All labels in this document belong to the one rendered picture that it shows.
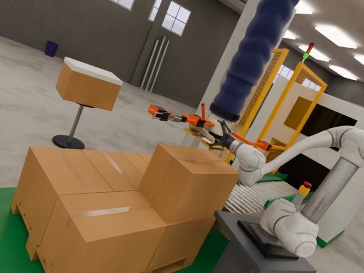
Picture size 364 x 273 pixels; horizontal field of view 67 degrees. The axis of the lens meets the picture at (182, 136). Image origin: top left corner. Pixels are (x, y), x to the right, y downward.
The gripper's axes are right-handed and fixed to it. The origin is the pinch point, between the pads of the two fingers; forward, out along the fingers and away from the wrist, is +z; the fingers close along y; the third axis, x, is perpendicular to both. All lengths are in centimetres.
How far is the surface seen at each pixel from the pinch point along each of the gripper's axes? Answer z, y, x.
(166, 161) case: 18.8, 35.2, -4.0
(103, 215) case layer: 9, 69, -46
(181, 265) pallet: -7, 119, 40
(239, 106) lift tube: 3.4, -19.8, 24.1
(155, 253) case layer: -8, 93, -4
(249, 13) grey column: 111, -110, 128
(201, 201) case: -7, 53, 20
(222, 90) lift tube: 16.0, -24.7, 16.2
